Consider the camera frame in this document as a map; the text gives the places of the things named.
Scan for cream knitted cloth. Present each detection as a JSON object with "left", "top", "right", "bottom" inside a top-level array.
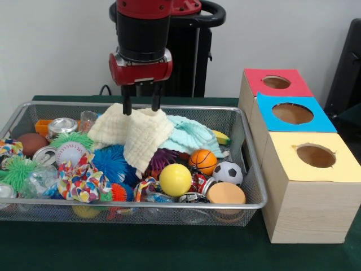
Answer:
[{"left": 87, "top": 103, "right": 175, "bottom": 178}]

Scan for small soccer ball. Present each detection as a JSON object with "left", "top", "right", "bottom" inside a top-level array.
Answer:
[{"left": 212, "top": 161, "right": 244, "bottom": 186}]

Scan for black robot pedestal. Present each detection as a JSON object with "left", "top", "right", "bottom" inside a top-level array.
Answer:
[{"left": 109, "top": 0, "right": 226, "bottom": 98}]

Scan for blue spiky ball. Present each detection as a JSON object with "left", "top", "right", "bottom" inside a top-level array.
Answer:
[{"left": 92, "top": 145, "right": 139, "bottom": 187}]

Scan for small baseball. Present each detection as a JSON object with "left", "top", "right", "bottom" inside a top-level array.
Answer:
[{"left": 55, "top": 141, "right": 87, "bottom": 166}]

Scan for dark green table cloth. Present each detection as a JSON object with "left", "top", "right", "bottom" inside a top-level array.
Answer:
[
  {"left": 0, "top": 95, "right": 361, "bottom": 271},
  {"left": 337, "top": 103, "right": 361, "bottom": 136}
]

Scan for round container with orange lid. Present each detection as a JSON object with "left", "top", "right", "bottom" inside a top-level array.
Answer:
[{"left": 207, "top": 182, "right": 246, "bottom": 222}]

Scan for smooth yellow ball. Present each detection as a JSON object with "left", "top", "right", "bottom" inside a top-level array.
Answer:
[{"left": 159, "top": 163, "right": 192, "bottom": 197}]

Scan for colourful patterned cloth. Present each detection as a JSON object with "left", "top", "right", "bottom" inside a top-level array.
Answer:
[{"left": 57, "top": 152, "right": 112, "bottom": 203}]

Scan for mint green knitted cloth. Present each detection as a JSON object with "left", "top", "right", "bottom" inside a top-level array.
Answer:
[{"left": 160, "top": 115, "right": 223, "bottom": 158}]

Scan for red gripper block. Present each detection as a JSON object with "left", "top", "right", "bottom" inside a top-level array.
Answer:
[{"left": 108, "top": 48, "right": 173, "bottom": 116}]

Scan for brown toy football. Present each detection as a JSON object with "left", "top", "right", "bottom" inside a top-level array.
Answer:
[{"left": 16, "top": 133, "right": 49, "bottom": 158}]

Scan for wooden box with three holes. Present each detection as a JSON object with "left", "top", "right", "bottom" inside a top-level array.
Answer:
[{"left": 237, "top": 68, "right": 361, "bottom": 244}]

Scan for small orange basketball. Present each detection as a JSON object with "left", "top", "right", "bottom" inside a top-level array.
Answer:
[{"left": 188, "top": 148, "right": 218, "bottom": 176}]

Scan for shallow metal mesh bin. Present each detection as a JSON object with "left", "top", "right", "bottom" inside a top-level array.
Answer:
[{"left": 0, "top": 100, "right": 268, "bottom": 227}]

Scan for black panel stand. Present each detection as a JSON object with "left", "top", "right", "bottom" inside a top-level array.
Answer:
[{"left": 324, "top": 18, "right": 361, "bottom": 113}]

